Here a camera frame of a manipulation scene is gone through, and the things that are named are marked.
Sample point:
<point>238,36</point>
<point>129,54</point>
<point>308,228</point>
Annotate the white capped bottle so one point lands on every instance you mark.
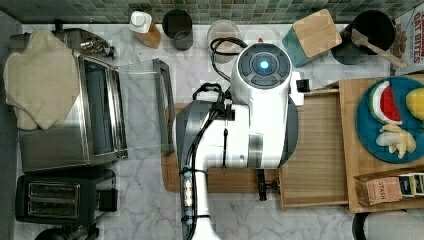
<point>142,25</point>

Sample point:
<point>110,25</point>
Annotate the black toaster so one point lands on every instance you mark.
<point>72,197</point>

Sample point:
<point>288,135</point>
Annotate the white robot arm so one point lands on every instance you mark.
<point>253,124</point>

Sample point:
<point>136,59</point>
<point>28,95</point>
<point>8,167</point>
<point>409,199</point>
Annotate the watermelon slice toy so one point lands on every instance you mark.
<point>382,106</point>

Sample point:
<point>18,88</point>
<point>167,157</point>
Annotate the brown tea box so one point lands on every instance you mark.
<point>377,191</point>

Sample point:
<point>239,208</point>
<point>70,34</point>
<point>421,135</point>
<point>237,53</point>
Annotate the yellow fruit toy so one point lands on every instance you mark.
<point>415,103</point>

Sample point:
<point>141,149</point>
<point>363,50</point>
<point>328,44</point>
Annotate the teal box wooden lid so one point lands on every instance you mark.
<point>311,37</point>

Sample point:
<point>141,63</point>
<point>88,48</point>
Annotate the black utensil pot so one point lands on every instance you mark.
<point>376,26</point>

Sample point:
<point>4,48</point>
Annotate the wooden tea organizer tray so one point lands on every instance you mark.
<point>411,181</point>

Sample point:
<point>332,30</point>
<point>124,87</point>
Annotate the blue plate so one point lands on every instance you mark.
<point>368,128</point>

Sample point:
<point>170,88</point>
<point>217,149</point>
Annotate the black drawer handle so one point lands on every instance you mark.
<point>263,186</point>

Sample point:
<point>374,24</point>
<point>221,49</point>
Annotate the beige cloth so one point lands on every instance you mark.
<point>42,82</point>

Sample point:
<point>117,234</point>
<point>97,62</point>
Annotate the wooden spoon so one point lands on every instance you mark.
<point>361,40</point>

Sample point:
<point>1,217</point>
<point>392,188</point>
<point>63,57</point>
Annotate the wooden drawer cabinet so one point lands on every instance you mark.
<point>365,161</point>

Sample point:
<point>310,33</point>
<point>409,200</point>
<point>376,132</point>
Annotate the stainless toaster oven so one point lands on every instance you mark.
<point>114,102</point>

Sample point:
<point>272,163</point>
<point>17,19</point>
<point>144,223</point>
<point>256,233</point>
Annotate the cereal box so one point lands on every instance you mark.
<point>409,41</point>

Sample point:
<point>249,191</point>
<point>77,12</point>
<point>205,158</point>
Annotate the dark grey cup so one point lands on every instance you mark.
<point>177,25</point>

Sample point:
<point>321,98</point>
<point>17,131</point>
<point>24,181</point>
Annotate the pale banana toy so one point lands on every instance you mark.
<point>396,139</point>

